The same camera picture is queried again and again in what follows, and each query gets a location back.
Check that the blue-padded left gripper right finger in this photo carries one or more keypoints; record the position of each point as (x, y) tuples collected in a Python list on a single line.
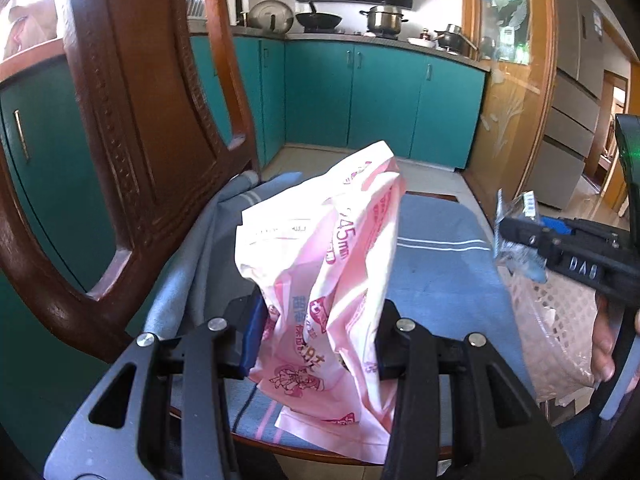
[(392, 342)]

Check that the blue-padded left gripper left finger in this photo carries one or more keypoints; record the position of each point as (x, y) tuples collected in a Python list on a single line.
[(246, 317)]

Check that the clear crinkled plastic bag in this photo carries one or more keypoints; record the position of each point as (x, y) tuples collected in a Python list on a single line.
[(517, 226)]

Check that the pink plastic packaging bag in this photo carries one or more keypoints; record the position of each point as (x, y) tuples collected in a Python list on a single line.
[(321, 253)]

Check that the pink mesh trash basket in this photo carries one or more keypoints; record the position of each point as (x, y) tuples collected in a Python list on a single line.
[(555, 323)]

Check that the person's right hand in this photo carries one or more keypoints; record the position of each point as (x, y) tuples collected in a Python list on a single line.
[(602, 363)]

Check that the blue-grey striped seat cloth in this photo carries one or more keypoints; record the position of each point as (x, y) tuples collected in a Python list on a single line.
[(443, 274)]

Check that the silver refrigerator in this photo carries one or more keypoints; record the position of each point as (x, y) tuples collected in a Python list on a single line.
[(575, 107)]

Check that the dark pan on counter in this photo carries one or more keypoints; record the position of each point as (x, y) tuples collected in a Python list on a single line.
[(452, 39)]

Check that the wooden glass sliding door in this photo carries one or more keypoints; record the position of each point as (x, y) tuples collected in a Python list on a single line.
[(516, 103)]

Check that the brown wooden chair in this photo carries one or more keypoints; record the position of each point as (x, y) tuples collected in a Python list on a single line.
[(159, 158)]

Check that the steel pot lid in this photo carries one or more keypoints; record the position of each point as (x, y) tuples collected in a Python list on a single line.
[(272, 16)]

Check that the black wok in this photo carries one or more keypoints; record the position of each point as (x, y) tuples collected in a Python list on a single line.
[(314, 21)]

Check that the stainless steel stockpot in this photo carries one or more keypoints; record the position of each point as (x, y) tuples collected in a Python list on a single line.
[(384, 21)]

